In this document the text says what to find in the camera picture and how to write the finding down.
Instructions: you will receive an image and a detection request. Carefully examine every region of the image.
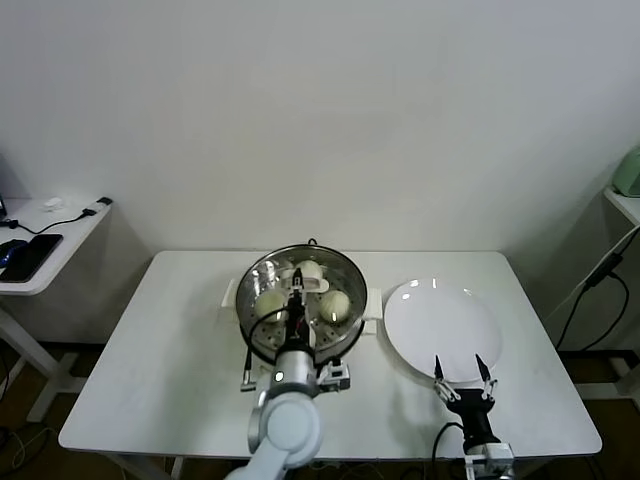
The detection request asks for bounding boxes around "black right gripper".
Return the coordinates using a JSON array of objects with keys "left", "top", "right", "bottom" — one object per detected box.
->
[{"left": 432, "top": 353, "right": 501, "bottom": 446}]

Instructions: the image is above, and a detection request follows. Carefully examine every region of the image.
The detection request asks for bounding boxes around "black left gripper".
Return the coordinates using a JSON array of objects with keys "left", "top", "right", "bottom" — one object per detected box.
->
[{"left": 282, "top": 267, "right": 315, "bottom": 352}]

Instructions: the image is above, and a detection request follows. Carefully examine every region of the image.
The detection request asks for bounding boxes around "white steamed baozi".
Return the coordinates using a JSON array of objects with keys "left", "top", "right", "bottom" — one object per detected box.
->
[
  {"left": 319, "top": 291, "right": 350, "bottom": 323},
  {"left": 255, "top": 292, "right": 287, "bottom": 321},
  {"left": 295, "top": 259, "right": 325, "bottom": 281}
]

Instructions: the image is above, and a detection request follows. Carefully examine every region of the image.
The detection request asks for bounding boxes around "stainless steel steamer basket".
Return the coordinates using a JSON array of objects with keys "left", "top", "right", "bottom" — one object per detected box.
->
[{"left": 222, "top": 243, "right": 384, "bottom": 366}]

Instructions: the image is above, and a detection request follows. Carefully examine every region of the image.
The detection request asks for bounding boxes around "white round plate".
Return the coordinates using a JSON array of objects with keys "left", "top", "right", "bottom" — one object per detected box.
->
[{"left": 383, "top": 277, "right": 503, "bottom": 384}]

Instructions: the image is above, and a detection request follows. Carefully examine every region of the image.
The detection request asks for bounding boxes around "white side desk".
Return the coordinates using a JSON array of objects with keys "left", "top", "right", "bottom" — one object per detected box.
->
[
  {"left": 0, "top": 197, "right": 114, "bottom": 424},
  {"left": 602, "top": 187, "right": 640, "bottom": 399}
]

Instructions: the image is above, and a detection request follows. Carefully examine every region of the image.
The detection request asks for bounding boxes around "black smartphone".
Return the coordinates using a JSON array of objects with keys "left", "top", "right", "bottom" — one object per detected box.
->
[{"left": 0, "top": 233, "right": 64, "bottom": 284}]

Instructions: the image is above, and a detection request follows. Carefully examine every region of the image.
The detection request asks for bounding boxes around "pale green appliance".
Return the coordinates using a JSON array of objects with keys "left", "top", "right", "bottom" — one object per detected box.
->
[{"left": 612, "top": 144, "right": 640, "bottom": 199}]

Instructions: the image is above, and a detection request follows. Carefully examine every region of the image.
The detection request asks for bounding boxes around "blue computer mouse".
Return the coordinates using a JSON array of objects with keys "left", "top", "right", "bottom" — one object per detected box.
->
[{"left": 0, "top": 238, "right": 26, "bottom": 266}]

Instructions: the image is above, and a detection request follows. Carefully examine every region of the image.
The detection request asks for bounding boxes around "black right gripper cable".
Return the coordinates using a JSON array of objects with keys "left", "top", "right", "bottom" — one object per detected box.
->
[{"left": 430, "top": 422, "right": 466, "bottom": 464}]

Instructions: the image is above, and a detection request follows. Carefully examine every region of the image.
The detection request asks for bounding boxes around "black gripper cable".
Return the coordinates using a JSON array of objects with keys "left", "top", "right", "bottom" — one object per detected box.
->
[
  {"left": 240, "top": 307, "right": 294, "bottom": 393},
  {"left": 430, "top": 422, "right": 466, "bottom": 464}
]

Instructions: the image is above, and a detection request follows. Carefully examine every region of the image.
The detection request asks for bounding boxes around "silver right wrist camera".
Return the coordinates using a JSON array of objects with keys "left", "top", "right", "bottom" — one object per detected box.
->
[{"left": 463, "top": 442, "right": 516, "bottom": 476}]

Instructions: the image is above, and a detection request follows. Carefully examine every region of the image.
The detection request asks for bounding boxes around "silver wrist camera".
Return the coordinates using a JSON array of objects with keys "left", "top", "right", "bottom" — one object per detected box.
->
[
  {"left": 314, "top": 360, "right": 352, "bottom": 395},
  {"left": 463, "top": 442, "right": 516, "bottom": 476}
]

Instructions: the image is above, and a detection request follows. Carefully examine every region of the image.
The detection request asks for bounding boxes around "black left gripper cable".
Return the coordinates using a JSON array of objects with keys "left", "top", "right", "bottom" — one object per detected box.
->
[{"left": 240, "top": 307, "right": 294, "bottom": 393}]

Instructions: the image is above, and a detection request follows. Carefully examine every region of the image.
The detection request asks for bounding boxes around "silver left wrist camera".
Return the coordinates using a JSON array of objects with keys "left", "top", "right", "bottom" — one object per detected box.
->
[{"left": 314, "top": 360, "right": 352, "bottom": 395}]

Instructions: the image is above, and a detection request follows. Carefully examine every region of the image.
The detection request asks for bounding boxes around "thin white cable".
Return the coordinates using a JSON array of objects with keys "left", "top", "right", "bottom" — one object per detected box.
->
[{"left": 547, "top": 229, "right": 640, "bottom": 321}]

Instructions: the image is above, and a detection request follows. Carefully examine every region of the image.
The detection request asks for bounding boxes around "black power cable with brick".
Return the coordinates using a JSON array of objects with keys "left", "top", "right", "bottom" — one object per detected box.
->
[{"left": 554, "top": 249, "right": 630, "bottom": 352}]

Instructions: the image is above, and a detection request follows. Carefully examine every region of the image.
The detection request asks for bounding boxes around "black cable with adapter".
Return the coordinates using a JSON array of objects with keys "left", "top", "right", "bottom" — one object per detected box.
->
[{"left": 0, "top": 196, "right": 113, "bottom": 236}]

